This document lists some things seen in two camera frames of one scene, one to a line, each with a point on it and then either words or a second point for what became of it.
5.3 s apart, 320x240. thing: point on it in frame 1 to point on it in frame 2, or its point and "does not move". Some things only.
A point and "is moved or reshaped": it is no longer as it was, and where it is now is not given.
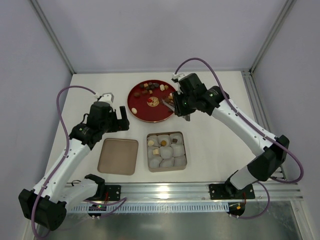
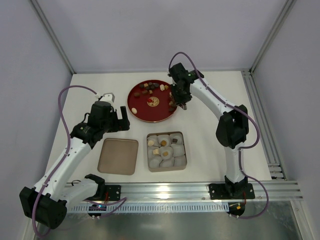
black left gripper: [119, 121] does not move
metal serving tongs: [187, 116] is moved or reshaped
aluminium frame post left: [53, 35] does not move
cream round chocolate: [151, 143] does not move
